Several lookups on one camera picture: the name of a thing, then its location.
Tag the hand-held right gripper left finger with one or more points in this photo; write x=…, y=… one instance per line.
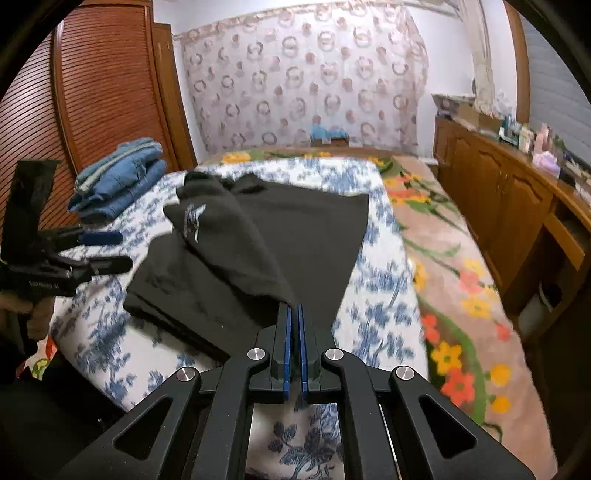
x=285, y=350

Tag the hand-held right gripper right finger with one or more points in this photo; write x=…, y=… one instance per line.
x=303, y=350

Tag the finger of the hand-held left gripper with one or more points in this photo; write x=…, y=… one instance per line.
x=111, y=266
x=99, y=238

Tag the black pants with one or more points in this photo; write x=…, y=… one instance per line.
x=277, y=230

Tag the person's left hand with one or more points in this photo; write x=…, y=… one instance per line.
x=39, y=318

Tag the dark blue folded jeans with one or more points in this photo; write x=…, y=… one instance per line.
x=129, y=189

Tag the light blue folded jeans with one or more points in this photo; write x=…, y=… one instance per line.
x=115, y=157

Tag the white blue floral bedsheet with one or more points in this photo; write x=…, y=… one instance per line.
x=378, y=295

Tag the person's dark clothing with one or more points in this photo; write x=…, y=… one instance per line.
x=51, y=424

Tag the wooden louvered wardrobe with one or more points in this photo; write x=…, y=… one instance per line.
x=106, y=83

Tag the pink flower blanket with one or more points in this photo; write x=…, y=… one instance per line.
x=443, y=258

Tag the small cardboard box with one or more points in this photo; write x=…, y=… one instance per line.
x=339, y=140

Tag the blue plastic bag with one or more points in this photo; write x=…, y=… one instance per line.
x=323, y=130

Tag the wooden sideboard cabinet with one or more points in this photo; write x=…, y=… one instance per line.
x=498, y=194

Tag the circle patterned curtain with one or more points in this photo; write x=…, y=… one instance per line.
x=304, y=74

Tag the large open cardboard box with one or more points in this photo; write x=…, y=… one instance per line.
x=478, y=117

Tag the teal bottles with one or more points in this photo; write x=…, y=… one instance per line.
x=509, y=129

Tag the purple cloth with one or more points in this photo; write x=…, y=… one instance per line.
x=547, y=164

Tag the white box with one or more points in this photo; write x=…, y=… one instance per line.
x=526, y=138

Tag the pink box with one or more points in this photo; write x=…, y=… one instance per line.
x=545, y=138

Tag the grey window blind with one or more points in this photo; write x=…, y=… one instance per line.
x=554, y=78

